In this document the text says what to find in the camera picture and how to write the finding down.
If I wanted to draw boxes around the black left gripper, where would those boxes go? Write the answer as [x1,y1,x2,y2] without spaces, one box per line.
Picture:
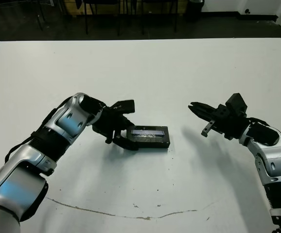
[91,105,140,152]

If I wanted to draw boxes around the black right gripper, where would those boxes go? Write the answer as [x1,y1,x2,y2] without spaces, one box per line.
[187,101,250,140]

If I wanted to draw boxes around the black box lid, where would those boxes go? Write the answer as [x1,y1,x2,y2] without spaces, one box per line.
[130,125,172,149]

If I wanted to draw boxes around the black trash bin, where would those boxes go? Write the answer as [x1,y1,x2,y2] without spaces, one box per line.
[188,0,206,22]

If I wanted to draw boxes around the yellowish wooden cabinet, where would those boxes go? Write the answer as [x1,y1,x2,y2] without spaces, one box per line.
[65,0,189,16]

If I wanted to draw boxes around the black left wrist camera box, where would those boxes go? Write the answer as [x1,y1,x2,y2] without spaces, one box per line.
[109,99,136,115]

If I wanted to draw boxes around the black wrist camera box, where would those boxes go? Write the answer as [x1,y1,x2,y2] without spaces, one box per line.
[225,93,248,114]
[109,99,136,115]

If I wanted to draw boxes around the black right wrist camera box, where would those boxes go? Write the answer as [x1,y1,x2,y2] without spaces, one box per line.
[225,93,248,114]

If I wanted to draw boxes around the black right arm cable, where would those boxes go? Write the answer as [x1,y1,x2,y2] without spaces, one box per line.
[248,116,272,127]

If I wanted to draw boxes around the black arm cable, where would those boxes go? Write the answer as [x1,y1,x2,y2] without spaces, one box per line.
[4,103,70,163]
[248,116,272,127]

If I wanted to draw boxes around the black metal frame chair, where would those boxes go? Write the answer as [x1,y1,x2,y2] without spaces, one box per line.
[140,0,179,34]
[35,0,70,32]
[83,0,122,36]

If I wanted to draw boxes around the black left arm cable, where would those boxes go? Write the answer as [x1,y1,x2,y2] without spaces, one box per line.
[4,103,70,163]

